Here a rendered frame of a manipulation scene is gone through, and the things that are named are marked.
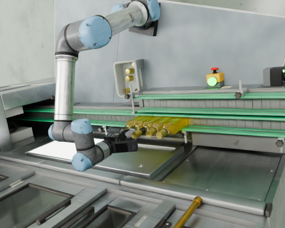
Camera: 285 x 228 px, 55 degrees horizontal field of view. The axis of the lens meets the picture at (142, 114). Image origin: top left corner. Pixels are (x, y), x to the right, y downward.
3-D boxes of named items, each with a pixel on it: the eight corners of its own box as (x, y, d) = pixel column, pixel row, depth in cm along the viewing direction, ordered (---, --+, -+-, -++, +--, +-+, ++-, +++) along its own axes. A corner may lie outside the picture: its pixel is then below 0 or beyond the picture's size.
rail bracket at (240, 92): (240, 92, 129) (232, 98, 119) (240, 77, 128) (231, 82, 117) (249, 92, 127) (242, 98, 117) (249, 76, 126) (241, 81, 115)
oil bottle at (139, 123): (153, 121, 161) (132, 133, 144) (152, 112, 160) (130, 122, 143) (162, 121, 158) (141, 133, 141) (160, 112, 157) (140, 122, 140)
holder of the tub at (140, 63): (127, 102, 185) (120, 105, 179) (121, 61, 179) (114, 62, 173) (148, 102, 175) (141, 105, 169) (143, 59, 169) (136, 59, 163)
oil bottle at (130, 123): (145, 121, 164) (124, 133, 147) (144, 112, 163) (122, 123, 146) (153, 122, 161) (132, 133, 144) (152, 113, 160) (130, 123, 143)
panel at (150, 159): (68, 138, 193) (25, 157, 166) (67, 134, 193) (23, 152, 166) (184, 151, 143) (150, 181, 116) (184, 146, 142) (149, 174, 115)
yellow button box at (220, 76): (211, 85, 149) (206, 87, 144) (211, 71, 148) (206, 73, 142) (224, 85, 145) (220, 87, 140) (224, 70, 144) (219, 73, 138)
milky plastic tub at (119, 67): (125, 94, 184) (117, 97, 177) (121, 60, 179) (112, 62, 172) (147, 94, 174) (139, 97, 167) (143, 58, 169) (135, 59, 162)
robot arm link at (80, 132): (59, 122, 107) (65, 149, 109) (79, 123, 100) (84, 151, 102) (75, 117, 113) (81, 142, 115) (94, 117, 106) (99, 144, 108)
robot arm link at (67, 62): (48, 24, 115) (42, 141, 113) (64, 18, 108) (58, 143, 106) (70, 32, 124) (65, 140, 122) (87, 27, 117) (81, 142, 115)
